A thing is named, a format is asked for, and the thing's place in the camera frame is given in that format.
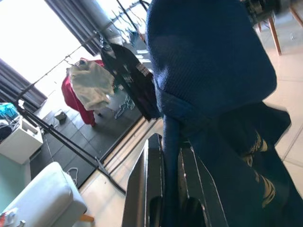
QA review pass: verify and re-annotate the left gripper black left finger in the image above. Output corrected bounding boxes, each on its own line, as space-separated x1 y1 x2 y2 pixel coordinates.
122 133 166 227

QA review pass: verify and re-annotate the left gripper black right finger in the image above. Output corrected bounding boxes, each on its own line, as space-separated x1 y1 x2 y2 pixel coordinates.
177 141 229 227

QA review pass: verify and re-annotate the black white-print garment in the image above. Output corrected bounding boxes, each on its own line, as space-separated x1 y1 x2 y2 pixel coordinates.
100 42 163 122

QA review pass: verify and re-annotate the navy blue knit garment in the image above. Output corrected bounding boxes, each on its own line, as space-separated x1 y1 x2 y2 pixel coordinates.
144 0 303 227

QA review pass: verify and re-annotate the black metal clothes rack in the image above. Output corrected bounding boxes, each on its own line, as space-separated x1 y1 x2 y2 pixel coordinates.
18 0 164 196

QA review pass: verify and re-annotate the light blue hangers heap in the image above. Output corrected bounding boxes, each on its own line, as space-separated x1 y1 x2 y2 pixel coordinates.
113 94 137 120

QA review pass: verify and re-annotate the white sofa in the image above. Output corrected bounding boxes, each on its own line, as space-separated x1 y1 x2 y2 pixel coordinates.
0 162 88 227

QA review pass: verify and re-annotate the small grey box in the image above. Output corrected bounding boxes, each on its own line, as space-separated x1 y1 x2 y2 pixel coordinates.
53 110 67 125

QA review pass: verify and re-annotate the light denim garment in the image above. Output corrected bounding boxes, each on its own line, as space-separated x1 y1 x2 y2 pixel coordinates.
66 60 116 111

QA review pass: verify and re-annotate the red cloth covered table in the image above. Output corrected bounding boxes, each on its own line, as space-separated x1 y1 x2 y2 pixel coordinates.
61 59 105 128

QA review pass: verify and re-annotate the white cabinet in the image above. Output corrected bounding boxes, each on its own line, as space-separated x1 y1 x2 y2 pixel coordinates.
0 115 45 165

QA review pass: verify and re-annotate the teal cloth bundle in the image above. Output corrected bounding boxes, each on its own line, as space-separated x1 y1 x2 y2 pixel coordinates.
0 103 21 121

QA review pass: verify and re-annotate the grey curtain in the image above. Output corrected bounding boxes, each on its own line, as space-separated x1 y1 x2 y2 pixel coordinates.
0 58 48 109
45 0 124 56

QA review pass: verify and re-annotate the wooden leg chair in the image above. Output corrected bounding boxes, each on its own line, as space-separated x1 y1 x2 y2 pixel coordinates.
257 0 303 56

